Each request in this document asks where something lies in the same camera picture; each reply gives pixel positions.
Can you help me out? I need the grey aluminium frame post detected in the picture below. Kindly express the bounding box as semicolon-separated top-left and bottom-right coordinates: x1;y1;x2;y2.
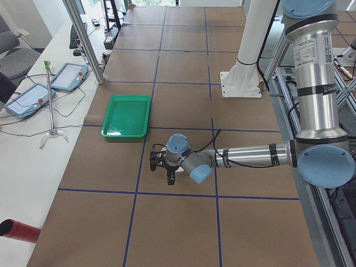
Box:
63;0;104;85

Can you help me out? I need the brown paper table cover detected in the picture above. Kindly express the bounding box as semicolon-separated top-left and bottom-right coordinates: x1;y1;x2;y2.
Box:
27;5;356;267

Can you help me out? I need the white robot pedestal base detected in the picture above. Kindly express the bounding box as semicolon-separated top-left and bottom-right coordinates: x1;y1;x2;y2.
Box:
220;0;279;98

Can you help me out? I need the teach pendant near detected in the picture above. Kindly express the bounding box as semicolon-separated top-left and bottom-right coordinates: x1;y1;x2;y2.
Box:
4;83;48;119

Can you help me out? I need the black camera cable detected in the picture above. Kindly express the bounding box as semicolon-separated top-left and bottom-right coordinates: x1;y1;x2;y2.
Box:
151;129;276;169

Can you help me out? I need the grey office chair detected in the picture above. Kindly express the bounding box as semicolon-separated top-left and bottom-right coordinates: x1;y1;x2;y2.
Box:
1;17;41;85

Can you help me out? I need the white round plate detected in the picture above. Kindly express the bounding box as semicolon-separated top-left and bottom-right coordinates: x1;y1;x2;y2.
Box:
162;147;184;173

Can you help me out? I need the teach pendant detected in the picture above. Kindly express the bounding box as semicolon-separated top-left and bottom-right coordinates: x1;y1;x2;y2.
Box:
4;83;48;119
50;62;88;92

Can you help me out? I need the red cylinder tube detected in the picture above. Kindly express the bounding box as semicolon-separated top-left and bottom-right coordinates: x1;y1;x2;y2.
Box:
1;219;41;244

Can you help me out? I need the black keyboard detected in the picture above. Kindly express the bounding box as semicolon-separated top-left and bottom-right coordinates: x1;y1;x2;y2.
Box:
69;25;80;49

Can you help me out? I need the teach pendant far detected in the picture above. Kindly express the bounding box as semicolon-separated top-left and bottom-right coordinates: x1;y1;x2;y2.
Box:
50;62;88;92

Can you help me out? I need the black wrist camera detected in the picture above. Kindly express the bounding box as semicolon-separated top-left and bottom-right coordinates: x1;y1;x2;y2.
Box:
150;151;164;171

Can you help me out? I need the green plastic tray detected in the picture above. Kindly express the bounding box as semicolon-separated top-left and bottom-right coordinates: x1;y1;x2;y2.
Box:
101;95;151;143

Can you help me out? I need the metal grabber stick green handle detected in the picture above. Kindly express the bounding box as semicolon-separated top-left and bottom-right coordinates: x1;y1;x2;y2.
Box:
39;60;69;149

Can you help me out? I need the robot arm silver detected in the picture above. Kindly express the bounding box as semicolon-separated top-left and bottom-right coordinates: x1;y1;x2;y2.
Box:
150;1;355;189

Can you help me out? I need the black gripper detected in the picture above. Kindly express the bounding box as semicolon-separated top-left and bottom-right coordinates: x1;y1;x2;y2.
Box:
161;157;179;185

